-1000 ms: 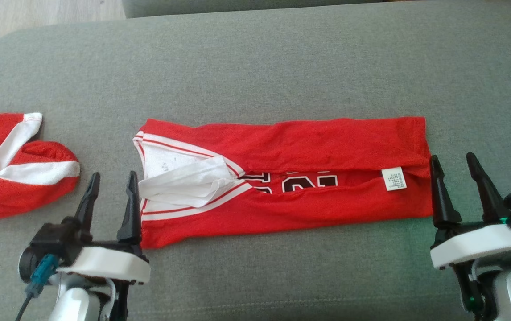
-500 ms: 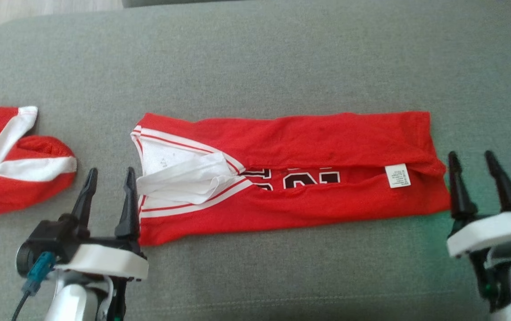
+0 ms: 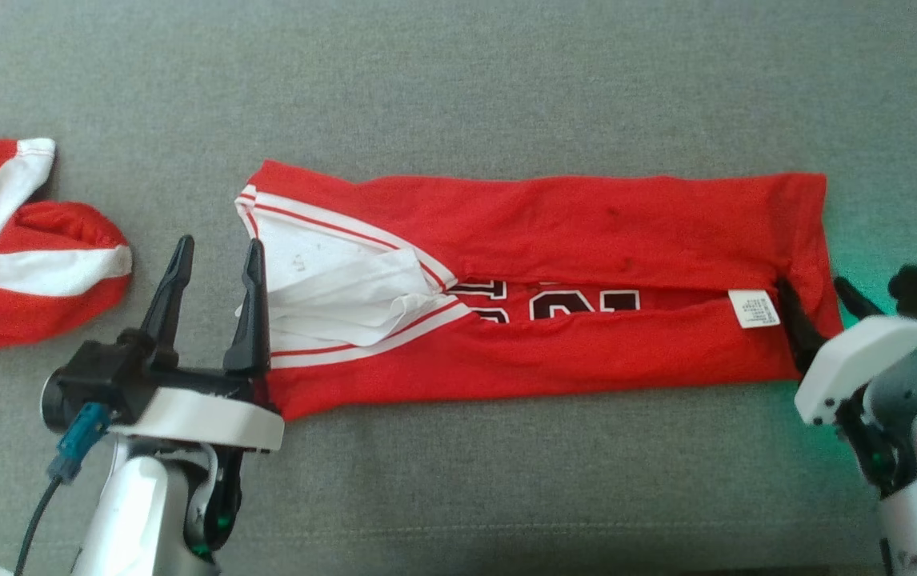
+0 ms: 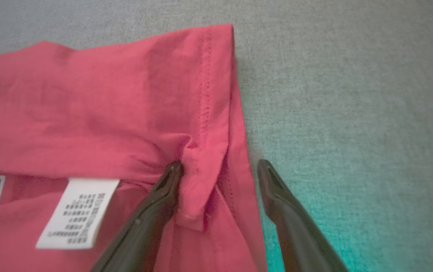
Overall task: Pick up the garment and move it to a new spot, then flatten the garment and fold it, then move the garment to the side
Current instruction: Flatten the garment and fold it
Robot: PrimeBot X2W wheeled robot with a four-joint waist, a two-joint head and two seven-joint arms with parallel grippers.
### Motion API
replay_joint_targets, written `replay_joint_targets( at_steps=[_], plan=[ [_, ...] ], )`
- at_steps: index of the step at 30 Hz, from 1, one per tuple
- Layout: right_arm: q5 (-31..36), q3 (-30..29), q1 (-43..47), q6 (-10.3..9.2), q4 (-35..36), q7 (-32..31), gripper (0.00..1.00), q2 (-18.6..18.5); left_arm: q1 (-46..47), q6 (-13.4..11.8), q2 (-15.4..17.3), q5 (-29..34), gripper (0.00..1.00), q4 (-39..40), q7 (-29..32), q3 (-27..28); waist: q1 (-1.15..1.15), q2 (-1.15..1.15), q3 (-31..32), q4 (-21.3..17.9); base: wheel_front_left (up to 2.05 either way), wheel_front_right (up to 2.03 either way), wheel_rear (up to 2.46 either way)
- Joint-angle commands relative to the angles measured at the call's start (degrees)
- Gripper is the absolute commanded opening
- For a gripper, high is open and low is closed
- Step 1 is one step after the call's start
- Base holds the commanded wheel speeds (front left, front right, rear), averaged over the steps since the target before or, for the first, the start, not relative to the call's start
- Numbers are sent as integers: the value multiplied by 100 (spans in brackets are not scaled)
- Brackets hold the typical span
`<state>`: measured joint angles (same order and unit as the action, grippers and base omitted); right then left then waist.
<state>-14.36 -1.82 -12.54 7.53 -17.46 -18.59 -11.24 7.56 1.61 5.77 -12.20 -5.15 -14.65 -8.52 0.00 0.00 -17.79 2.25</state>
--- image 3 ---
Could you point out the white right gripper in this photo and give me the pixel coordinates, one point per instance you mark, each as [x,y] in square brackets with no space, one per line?
[850,360]

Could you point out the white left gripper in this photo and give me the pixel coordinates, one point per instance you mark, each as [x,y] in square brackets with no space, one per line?
[202,420]

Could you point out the red shorts white stripes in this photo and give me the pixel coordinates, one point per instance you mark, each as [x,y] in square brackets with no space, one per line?
[26,312]

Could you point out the red basketball jersey white sleeves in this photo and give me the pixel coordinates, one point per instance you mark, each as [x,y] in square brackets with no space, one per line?
[570,224]

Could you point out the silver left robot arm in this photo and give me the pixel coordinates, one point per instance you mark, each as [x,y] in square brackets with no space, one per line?
[138,512]

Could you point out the large grey sofa ottoman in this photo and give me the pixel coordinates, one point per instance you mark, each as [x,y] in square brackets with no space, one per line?
[458,80]

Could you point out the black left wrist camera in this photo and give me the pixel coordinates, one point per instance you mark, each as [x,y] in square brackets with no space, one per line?
[98,376]

